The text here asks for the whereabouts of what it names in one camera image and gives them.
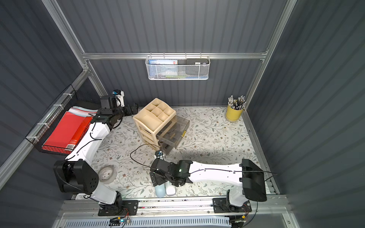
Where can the blue white box in basket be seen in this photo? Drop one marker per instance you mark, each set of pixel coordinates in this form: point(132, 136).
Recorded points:
point(158, 68)

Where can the beige drawer organizer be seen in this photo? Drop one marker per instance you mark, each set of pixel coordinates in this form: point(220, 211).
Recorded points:
point(151, 119)

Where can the small green circuit board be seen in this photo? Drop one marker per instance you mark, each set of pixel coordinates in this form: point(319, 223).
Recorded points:
point(118, 221)

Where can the yellow pencil cup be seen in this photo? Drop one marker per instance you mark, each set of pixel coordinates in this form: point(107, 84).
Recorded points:
point(233, 115)

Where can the black wire side basket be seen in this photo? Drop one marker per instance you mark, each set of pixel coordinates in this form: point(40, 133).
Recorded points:
point(79, 102)

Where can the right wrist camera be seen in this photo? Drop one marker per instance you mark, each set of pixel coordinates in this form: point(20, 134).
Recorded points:
point(159, 155)

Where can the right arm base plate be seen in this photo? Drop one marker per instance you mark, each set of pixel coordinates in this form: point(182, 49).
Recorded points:
point(222, 205)

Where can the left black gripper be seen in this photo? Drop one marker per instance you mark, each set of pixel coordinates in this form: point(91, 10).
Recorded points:
point(127, 109)

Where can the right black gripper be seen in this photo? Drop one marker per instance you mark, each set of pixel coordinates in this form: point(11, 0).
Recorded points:
point(154, 172)

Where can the black device in basket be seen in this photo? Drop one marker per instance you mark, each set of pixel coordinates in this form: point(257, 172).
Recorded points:
point(197, 61)

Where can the white mesh wall basket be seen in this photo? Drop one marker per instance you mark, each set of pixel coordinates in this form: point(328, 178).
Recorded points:
point(185, 72)

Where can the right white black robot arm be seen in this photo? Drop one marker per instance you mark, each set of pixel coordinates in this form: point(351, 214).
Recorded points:
point(246, 178)

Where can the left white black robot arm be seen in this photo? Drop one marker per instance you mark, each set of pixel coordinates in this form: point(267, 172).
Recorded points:
point(75, 174)

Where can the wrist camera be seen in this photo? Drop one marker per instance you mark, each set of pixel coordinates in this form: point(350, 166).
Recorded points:
point(159, 155)
point(119, 97)

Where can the light blue computer mouse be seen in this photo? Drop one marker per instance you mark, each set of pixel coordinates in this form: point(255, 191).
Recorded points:
point(160, 191)

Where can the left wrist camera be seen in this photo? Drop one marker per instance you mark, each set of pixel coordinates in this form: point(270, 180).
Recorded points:
point(119, 97)

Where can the white grey computer mouse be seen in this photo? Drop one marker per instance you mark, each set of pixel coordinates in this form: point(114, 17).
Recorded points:
point(170, 189)

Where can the grey drawer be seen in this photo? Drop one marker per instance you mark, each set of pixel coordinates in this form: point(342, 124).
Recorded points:
point(172, 134)
point(166, 148)

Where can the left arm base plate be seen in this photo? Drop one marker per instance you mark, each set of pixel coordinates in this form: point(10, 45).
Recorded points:
point(120, 208)

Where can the red folder stack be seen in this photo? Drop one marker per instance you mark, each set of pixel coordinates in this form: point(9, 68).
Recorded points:
point(67, 133)

